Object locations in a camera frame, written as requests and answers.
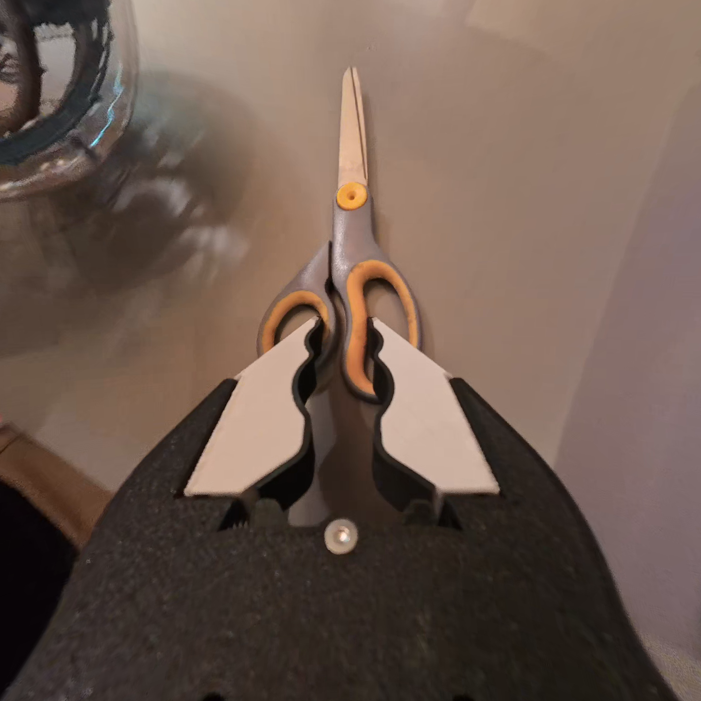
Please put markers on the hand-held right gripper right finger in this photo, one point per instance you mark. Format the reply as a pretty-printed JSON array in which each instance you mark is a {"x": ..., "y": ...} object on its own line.
[{"x": 432, "y": 432}]

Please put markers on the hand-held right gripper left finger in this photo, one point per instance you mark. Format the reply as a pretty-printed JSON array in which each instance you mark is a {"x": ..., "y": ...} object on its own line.
[{"x": 246, "y": 432}]

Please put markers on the grey and orange scissors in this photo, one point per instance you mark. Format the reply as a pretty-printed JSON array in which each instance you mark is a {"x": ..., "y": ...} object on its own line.
[{"x": 350, "y": 241}]

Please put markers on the clear glass jar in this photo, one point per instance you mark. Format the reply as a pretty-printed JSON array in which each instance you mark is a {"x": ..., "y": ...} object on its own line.
[{"x": 118, "y": 82}]

